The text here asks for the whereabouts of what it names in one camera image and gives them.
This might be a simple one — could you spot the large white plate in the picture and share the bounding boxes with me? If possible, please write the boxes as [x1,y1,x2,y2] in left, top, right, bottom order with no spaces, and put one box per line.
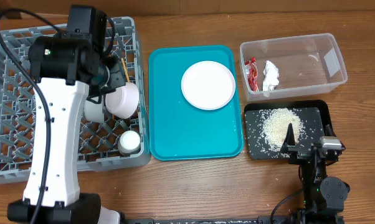
[181,60,236,111]

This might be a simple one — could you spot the pile of white rice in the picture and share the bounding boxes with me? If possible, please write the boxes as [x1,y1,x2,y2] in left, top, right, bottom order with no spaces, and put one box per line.
[260,108,306,152]

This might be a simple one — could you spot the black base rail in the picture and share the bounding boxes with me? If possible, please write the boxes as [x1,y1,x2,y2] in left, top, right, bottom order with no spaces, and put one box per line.
[121,215,297,224]

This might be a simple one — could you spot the red ketchup sachet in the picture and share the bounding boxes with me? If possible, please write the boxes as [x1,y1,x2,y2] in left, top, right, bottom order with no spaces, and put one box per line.
[244,57,259,92]

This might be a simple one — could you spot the small white plate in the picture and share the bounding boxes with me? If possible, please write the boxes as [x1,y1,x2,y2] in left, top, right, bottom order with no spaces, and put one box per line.
[83,100,105,123]

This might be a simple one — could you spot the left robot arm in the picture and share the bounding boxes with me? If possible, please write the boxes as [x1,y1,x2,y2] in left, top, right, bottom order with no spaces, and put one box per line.
[7,32,124,223]

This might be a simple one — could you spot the white cup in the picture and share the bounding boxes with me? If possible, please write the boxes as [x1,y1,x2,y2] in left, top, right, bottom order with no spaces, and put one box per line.
[118,130,141,155]

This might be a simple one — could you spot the white tissue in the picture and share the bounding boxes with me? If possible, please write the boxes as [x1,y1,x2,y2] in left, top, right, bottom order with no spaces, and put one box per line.
[262,60,279,91]

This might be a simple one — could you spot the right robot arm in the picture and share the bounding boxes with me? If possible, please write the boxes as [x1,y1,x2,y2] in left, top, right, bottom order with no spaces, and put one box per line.
[275,124,350,223]

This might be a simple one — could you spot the grey shallow bowl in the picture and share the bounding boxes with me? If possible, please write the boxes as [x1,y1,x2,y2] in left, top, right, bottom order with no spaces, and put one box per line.
[105,82,139,119]

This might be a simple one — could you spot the wooden chopstick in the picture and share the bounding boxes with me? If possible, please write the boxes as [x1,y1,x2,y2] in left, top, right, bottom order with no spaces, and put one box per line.
[121,57,130,82]

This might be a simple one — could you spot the black food waste tray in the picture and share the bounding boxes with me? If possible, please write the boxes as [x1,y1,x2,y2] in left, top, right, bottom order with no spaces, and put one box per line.
[244,100,331,160]

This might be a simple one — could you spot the clear plastic waste bin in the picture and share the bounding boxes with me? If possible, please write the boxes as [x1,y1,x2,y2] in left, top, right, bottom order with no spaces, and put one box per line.
[240,33,348,102]

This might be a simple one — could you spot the grey plastic dish rack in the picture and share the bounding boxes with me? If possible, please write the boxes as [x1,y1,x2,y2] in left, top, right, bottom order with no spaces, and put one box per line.
[0,17,151,184]

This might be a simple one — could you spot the teal serving tray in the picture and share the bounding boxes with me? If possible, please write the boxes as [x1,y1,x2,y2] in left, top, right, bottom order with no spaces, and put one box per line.
[148,45,244,161]

